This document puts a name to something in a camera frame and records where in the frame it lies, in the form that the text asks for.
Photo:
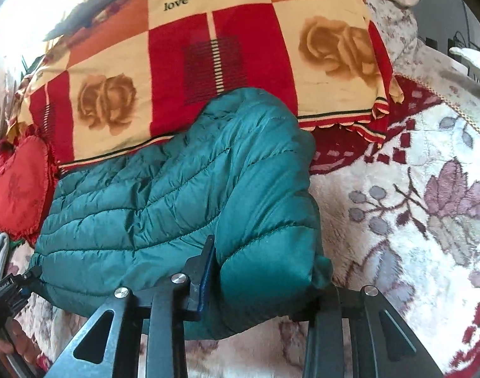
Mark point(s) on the white object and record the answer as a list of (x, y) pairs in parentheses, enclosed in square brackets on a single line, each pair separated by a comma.
[(474, 61)]

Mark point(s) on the rose print checkered blanket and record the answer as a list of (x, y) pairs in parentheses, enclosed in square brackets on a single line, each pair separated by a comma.
[(232, 55)]

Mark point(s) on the green puffer jacket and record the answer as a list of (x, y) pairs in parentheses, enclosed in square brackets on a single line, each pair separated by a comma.
[(176, 204)]

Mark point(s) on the grey floral bed sheet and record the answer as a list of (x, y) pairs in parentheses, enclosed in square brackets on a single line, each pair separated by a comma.
[(407, 35)]

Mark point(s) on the person's left hand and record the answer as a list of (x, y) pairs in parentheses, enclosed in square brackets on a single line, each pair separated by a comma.
[(17, 336)]

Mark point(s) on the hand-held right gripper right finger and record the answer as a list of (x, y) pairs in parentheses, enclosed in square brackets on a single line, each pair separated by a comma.
[(366, 325)]

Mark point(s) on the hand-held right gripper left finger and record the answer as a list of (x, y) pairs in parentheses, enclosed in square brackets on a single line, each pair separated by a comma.
[(205, 281)]

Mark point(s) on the red heart-shaped frilled pillow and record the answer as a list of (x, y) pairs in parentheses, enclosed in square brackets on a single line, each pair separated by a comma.
[(21, 183)]

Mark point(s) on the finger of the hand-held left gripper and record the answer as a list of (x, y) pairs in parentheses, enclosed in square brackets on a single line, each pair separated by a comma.
[(33, 277)]

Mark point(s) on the white maroon plush floral blanket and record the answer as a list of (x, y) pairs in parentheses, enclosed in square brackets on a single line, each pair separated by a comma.
[(389, 224)]

